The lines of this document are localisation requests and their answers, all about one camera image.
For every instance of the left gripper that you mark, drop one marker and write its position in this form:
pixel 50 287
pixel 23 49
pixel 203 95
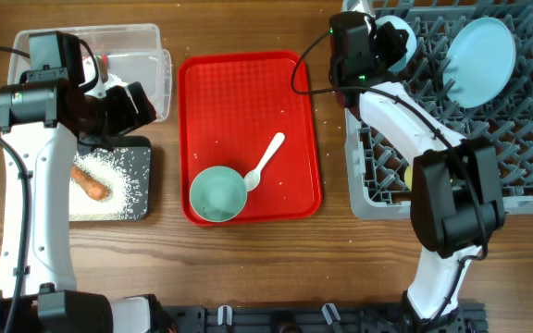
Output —
pixel 129 118

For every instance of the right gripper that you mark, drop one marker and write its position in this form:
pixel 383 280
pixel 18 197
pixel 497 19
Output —
pixel 386 36

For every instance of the light blue bowl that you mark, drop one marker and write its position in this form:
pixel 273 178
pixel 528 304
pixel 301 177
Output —
pixel 394 43

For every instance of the white rice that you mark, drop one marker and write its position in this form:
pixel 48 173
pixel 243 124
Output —
pixel 109 194

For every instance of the orange carrot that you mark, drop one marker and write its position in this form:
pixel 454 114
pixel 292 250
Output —
pixel 93 188

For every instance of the light blue plate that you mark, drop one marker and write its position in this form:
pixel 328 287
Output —
pixel 481 62

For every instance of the yellow plastic cup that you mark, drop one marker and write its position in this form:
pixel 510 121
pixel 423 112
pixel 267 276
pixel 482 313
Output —
pixel 408 177

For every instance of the green bowl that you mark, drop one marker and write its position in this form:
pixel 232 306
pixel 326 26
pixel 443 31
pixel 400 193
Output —
pixel 218 194

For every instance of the white plastic spoon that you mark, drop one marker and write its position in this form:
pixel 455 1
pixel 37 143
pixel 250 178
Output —
pixel 253 177

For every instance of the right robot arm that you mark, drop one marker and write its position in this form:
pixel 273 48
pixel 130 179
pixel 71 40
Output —
pixel 456 201

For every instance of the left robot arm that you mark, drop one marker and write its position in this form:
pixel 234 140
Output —
pixel 44 118

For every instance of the grey dishwasher rack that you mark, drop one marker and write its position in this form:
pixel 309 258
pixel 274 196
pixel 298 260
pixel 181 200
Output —
pixel 507 119

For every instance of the black plastic tray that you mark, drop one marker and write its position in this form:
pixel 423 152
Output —
pixel 134 185

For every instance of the clear plastic bin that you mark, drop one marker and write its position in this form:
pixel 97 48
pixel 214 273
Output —
pixel 134 53

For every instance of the red serving tray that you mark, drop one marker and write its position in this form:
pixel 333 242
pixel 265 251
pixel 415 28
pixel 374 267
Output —
pixel 230 107

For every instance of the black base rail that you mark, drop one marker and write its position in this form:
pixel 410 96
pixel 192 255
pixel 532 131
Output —
pixel 369 318

